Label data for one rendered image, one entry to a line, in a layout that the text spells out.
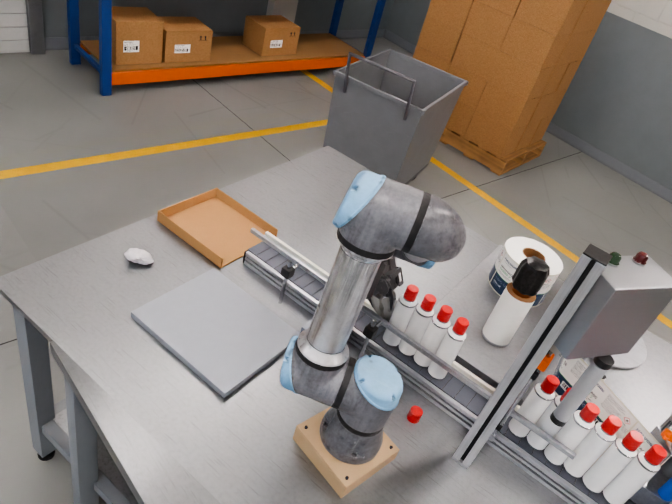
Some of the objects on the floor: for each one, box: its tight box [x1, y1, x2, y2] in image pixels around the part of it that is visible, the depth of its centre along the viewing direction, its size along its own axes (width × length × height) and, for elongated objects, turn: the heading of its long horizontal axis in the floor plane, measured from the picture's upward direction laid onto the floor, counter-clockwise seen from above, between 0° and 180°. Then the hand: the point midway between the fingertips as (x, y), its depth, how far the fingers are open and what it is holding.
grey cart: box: [323, 48, 468, 185], centre depth 384 cm, size 89×63×96 cm
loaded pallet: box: [413, 0, 612, 176], centre depth 484 cm, size 120×83×139 cm
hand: (384, 320), depth 161 cm, fingers closed, pressing on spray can
